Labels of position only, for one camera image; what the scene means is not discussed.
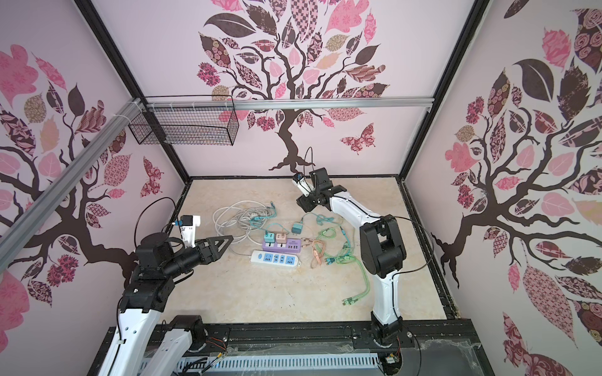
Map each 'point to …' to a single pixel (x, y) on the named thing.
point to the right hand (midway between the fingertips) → (305, 193)
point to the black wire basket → (208, 120)
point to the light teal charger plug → (270, 237)
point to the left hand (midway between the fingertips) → (229, 243)
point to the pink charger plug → (281, 238)
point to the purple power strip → (292, 245)
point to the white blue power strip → (274, 258)
